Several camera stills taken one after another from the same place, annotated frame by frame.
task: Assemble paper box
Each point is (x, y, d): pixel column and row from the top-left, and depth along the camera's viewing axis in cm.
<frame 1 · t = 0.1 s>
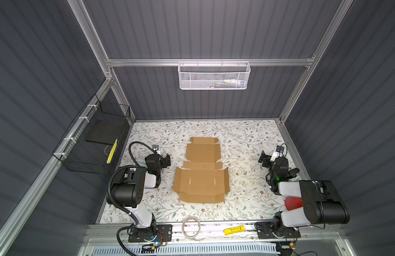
left hand: (160, 154, 96), fingers open
right hand: (274, 153, 90), fingers open
brown cardboard box blank: (202, 180, 93), on the table

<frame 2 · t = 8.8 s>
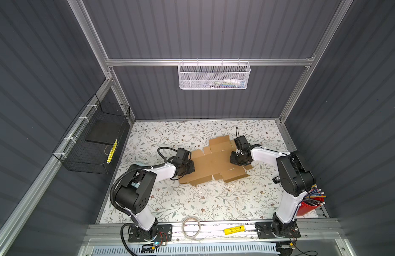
left hand: (195, 169, 93), fingers closed
right hand: (234, 160, 98), fingers closed
brown cardboard box blank: (215, 160, 100), on the table

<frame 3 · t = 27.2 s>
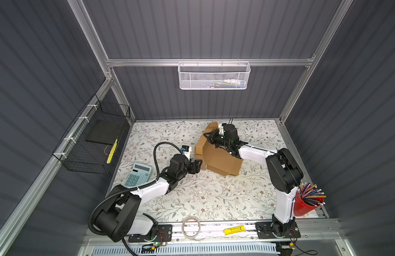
left hand: (199, 162, 86), fingers open
right hand: (204, 133, 89), fingers closed
brown cardboard box blank: (216, 161, 101), on the table
teal calculator: (139, 175, 93), point 2 cm above the table

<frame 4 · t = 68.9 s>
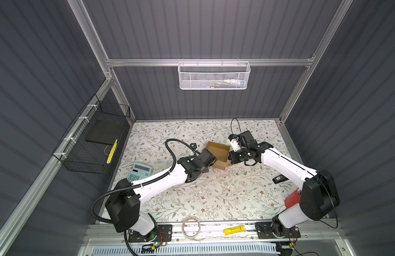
left hand: (203, 166, 81), fingers open
right hand: (231, 157, 86), fingers closed
brown cardboard box blank: (220, 154, 108), on the table
the other named things where they were.

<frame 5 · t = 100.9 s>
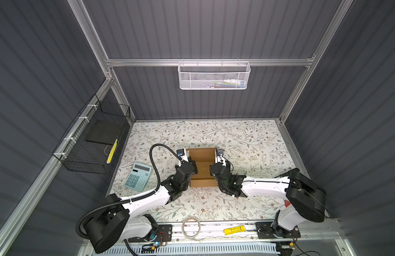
left hand: (194, 160, 82), fingers closed
right hand: (216, 159, 84), fingers closed
brown cardboard box blank: (203, 157, 92), point 9 cm above the table
the other named things where they were.

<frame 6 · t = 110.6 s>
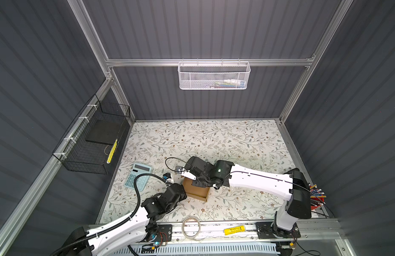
left hand: (187, 190, 81), fingers closed
right hand: (195, 170, 75), fingers closed
brown cardboard box blank: (198, 192, 86), point 2 cm above the table
the other named things where they were.

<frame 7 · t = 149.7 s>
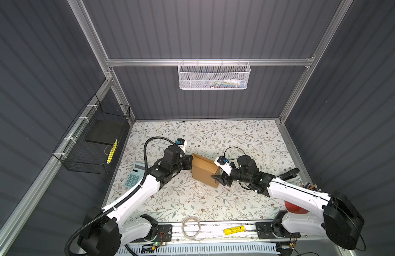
left hand: (195, 159, 79), fingers closed
right hand: (217, 170, 78), fingers open
brown cardboard box blank: (203, 169, 80), point 15 cm above the table
the other named things where they were.

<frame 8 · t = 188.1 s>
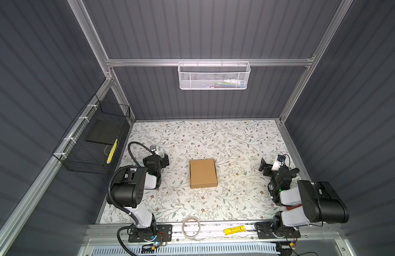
left hand: (158, 155, 95), fingers open
right hand: (273, 160, 89), fingers open
brown cardboard box blank: (203, 173, 91), point 4 cm above the table
